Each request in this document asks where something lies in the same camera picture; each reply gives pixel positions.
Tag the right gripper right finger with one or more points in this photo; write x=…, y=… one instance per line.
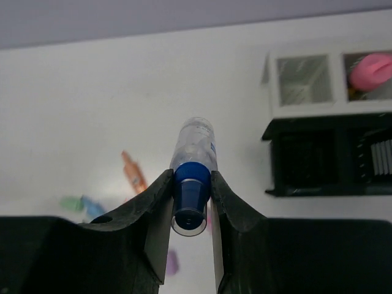
x=257, y=254

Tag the pink cap glue bottle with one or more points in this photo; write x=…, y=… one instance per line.
x=370, y=72

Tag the green highlighter cap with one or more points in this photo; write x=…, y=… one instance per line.
x=72, y=203

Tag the orange highlighter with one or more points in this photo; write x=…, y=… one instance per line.
x=133, y=174

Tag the blue highlighter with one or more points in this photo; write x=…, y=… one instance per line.
x=93, y=208

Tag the blue cap clear bottle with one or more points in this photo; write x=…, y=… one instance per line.
x=193, y=162

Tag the purple highlighter cap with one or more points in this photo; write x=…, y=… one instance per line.
x=172, y=265

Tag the black slotted organizer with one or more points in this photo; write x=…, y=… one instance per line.
x=342, y=155

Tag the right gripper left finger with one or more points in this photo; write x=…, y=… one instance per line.
x=121, y=251

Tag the white two-cell organizer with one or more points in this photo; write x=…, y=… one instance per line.
x=315, y=83

